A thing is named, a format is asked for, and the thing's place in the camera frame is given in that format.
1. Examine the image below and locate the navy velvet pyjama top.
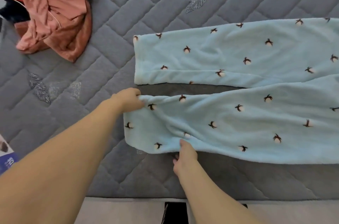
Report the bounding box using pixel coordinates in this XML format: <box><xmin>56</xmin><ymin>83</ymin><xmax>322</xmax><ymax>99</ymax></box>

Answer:
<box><xmin>0</xmin><ymin>0</ymin><xmax>31</xmax><ymax>25</ymax></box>

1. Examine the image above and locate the person's right hand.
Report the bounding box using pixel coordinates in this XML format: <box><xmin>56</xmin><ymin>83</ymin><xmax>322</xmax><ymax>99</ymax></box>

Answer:
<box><xmin>172</xmin><ymin>139</ymin><xmax>199</xmax><ymax>179</ymax></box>

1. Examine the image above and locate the pink pajama shirt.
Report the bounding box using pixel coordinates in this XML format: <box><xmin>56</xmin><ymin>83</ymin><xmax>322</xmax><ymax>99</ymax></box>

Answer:
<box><xmin>15</xmin><ymin>0</ymin><xmax>107</xmax><ymax>63</ymax></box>

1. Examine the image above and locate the person's right forearm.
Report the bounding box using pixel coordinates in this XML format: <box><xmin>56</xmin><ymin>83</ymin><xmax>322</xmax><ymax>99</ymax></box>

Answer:
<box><xmin>177</xmin><ymin>168</ymin><xmax>266</xmax><ymax>224</ymax></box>

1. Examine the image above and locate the person's left hand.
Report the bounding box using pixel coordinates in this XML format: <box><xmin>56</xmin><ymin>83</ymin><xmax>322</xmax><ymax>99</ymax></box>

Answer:
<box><xmin>108</xmin><ymin>88</ymin><xmax>145</xmax><ymax>115</ymax></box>

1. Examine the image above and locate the light blue cotton-print garment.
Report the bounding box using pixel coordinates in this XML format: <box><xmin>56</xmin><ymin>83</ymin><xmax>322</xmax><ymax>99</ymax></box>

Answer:
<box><xmin>123</xmin><ymin>17</ymin><xmax>339</xmax><ymax>165</ymax></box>

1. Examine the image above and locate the person's left forearm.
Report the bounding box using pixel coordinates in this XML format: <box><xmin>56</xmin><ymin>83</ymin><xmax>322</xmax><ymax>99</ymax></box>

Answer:
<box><xmin>0</xmin><ymin>96</ymin><xmax>125</xmax><ymax>224</ymax></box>

